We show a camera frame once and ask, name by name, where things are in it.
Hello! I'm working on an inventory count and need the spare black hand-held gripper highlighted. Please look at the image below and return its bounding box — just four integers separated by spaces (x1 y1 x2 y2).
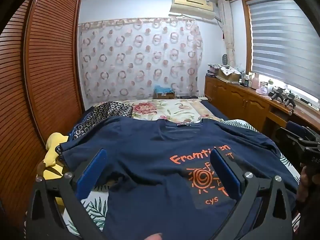
282 92 298 109
269 86 285 101

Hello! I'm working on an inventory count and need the cluster of small bottles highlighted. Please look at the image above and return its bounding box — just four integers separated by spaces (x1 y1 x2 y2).
240 71 252 87

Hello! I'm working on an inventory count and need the navy printed t-shirt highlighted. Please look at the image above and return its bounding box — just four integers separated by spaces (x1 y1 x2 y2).
60 116 299 240

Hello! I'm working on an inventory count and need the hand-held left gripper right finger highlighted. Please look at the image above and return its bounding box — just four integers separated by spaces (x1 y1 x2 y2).
209 151 293 240

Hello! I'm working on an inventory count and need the circle print sheer curtain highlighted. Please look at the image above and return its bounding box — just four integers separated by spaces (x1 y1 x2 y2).
78 17 203 103

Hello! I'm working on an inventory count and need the yellow plush toy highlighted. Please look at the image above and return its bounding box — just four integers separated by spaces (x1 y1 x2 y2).
37 132 70 205

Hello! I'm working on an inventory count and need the palm leaf print bedsheet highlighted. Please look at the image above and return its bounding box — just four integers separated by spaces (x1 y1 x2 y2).
62 119 300 240

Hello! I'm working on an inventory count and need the beige tied curtain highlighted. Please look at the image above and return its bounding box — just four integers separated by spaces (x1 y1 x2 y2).
217 0 237 67

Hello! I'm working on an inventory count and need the grey striped window blind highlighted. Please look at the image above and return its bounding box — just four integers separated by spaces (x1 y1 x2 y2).
246 0 320 103

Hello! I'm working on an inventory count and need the stack of boxes with cloth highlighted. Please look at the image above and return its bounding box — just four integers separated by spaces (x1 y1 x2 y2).
206 64 220 77

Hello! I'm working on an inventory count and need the person's right hand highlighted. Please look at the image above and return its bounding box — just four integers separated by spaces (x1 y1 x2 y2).
296 164 320 204

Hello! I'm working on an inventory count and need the person's right forearm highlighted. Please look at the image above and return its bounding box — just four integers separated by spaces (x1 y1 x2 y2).
294 199 320 240

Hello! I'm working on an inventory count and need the navy medallion print cloth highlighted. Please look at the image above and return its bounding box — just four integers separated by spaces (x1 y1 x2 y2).
55 101 134 155

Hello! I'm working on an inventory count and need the floral print quilt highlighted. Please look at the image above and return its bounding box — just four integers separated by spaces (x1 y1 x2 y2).
87 98 224 128

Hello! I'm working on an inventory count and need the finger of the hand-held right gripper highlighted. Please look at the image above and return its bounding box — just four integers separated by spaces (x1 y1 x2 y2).
286 121 320 141
274 127 308 156

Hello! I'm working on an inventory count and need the navy bed blanket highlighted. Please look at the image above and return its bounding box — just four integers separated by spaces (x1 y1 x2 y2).
200 100 232 122

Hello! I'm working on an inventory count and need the cream wall air conditioner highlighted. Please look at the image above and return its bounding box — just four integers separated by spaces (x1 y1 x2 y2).
169 0 217 20

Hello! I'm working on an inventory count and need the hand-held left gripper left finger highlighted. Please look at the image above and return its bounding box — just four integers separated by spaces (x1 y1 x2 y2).
26 148 109 240

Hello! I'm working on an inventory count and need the open cardboard box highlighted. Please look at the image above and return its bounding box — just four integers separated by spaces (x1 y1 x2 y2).
216 66 242 83

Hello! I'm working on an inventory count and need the pink jug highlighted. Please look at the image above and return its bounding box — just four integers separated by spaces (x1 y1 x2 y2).
251 72 260 90

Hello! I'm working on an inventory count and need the wooden sideboard cabinet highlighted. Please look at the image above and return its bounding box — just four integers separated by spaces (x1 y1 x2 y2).
204 75 320 135

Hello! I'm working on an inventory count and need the wooden louvered wardrobe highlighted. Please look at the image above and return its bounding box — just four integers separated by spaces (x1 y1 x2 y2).
0 0 84 230

